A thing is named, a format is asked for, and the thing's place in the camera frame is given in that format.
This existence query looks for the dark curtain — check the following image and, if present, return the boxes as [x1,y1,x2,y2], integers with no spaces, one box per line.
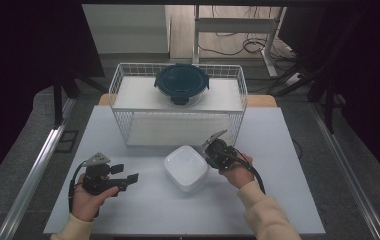
[0,0,106,194]
[277,0,380,193]

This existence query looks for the black floor cables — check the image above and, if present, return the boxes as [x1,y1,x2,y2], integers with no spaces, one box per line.
[197,6,299,73]

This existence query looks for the white metal desk frame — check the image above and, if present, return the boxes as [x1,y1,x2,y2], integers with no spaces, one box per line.
[192,4,287,78]

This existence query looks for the round dark blue lidded container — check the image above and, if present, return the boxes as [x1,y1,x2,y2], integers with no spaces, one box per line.
[153,63,211,108]

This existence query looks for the white cabinet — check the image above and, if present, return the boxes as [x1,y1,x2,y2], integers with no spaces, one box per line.
[82,4,172,55]

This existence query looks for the right hand-held gripper cable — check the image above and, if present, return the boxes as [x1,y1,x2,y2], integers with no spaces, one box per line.
[232,148,266,195]

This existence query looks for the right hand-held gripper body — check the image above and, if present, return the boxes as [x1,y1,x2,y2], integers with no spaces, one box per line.
[201,129,243,171]

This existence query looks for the aluminium rail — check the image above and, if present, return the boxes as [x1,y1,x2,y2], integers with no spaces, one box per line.
[309,99,380,240]
[0,98,77,240]

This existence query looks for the white power strip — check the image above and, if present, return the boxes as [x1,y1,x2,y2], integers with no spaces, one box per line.
[284,72,304,87]

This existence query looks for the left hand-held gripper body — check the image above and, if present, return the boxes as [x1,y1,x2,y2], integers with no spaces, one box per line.
[82,152,120,197]

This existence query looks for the person's right hand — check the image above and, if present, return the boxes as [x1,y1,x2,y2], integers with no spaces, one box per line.
[219,152,256,190]

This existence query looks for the person's left hand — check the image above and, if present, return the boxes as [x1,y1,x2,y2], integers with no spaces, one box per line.
[72,174,121,223]

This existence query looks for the black metal stand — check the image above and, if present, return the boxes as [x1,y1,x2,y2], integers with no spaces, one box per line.
[52,66,109,129]
[266,63,346,134]

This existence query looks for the white square bowl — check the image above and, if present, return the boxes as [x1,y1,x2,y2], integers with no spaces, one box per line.
[163,144,210,193]

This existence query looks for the white wire rack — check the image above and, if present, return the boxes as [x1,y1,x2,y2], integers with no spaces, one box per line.
[108,62,249,148]

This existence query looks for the black floor bracket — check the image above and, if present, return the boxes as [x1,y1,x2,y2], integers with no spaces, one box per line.
[55,129,80,154]

